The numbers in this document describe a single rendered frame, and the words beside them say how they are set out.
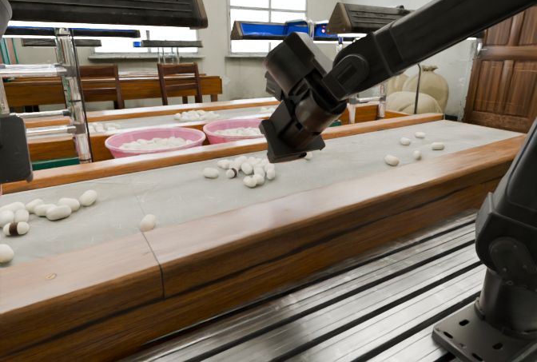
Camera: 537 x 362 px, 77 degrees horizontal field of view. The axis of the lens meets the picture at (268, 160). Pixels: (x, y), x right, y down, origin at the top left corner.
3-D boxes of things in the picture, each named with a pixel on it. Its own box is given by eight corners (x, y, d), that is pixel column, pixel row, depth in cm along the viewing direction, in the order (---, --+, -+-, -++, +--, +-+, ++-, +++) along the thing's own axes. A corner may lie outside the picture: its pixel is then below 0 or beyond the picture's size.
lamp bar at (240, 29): (359, 42, 157) (360, 25, 155) (239, 40, 126) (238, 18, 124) (347, 42, 164) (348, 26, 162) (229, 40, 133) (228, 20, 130)
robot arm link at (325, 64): (249, 67, 47) (309, -5, 40) (279, 65, 54) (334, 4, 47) (300, 133, 45) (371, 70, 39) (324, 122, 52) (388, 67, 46)
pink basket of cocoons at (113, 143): (225, 166, 101) (224, 135, 98) (147, 195, 81) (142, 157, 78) (169, 151, 116) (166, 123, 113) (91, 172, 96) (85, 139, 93)
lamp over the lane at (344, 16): (485, 38, 112) (489, 14, 110) (346, 33, 81) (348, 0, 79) (461, 39, 119) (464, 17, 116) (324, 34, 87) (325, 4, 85)
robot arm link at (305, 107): (279, 105, 50) (301, 75, 44) (304, 92, 53) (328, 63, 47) (308, 141, 49) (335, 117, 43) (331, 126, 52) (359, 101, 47)
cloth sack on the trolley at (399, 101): (447, 130, 353) (453, 93, 342) (398, 139, 318) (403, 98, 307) (403, 121, 400) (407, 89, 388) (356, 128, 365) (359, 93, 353)
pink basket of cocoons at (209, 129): (302, 158, 108) (303, 129, 105) (226, 173, 95) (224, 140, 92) (260, 141, 130) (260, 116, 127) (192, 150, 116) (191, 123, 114)
